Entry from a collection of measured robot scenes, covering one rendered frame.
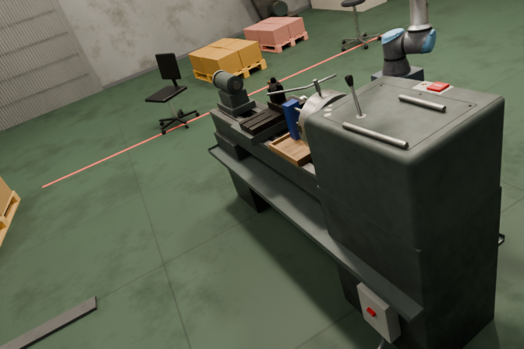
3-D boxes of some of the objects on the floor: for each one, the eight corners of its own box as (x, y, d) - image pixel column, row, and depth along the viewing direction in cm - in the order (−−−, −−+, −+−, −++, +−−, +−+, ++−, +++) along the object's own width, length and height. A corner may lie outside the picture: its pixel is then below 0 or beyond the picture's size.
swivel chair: (194, 109, 566) (169, 48, 519) (204, 121, 514) (178, 54, 467) (156, 125, 552) (127, 64, 505) (163, 139, 500) (132, 72, 453)
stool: (361, 36, 644) (355, -7, 609) (387, 40, 588) (382, -6, 553) (331, 49, 629) (322, 6, 595) (354, 54, 573) (347, 8, 538)
